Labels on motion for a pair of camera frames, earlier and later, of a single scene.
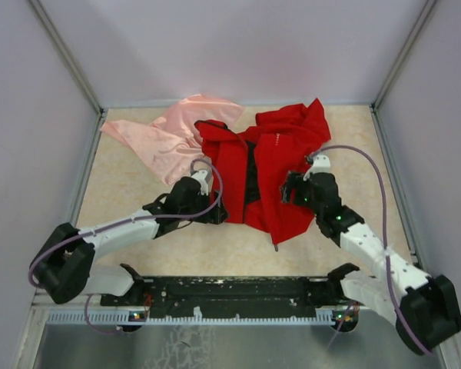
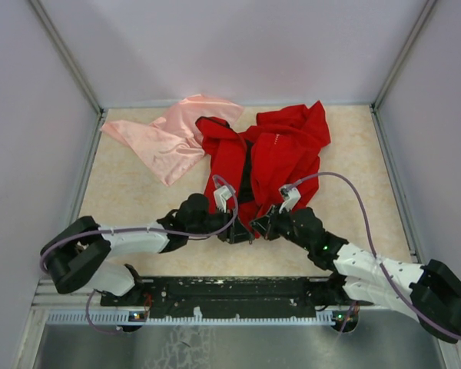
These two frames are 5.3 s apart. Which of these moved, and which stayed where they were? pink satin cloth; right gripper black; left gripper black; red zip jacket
Moved: left gripper black; right gripper black
Stayed: red zip jacket; pink satin cloth
